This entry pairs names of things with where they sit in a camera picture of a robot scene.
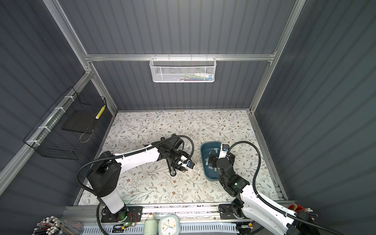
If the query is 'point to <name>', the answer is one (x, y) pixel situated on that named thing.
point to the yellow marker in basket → (97, 116)
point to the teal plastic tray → (209, 152)
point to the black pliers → (146, 145)
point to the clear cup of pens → (57, 225)
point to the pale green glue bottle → (150, 225)
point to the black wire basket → (63, 132)
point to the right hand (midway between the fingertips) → (221, 152)
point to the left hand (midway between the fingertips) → (189, 161)
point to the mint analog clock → (169, 224)
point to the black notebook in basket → (82, 120)
